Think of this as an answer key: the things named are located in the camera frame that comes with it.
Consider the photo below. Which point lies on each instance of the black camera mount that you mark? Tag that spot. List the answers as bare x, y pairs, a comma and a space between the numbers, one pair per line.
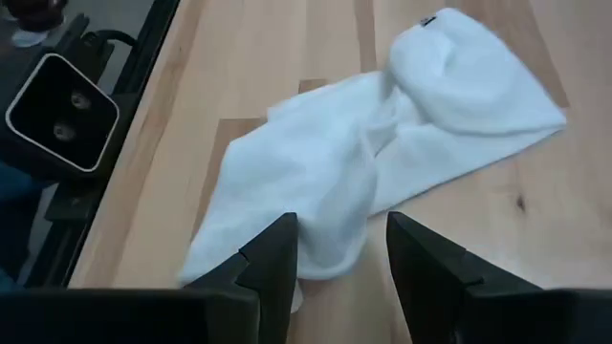
76, 200

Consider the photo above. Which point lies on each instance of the person's shoe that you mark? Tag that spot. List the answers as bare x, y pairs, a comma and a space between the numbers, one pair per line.
33, 14

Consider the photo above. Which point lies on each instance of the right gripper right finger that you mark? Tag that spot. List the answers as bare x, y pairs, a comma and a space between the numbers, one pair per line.
478, 310

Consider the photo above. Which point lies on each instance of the black table-level camera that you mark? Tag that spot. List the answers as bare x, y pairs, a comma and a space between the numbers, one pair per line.
62, 114

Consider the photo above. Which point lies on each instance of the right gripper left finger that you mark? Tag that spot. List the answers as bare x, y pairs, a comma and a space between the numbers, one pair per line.
143, 315

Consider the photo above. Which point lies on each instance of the long white sock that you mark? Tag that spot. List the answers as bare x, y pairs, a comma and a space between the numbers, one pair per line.
334, 157

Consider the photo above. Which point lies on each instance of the black table edge rail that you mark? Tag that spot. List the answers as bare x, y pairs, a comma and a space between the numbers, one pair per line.
143, 48

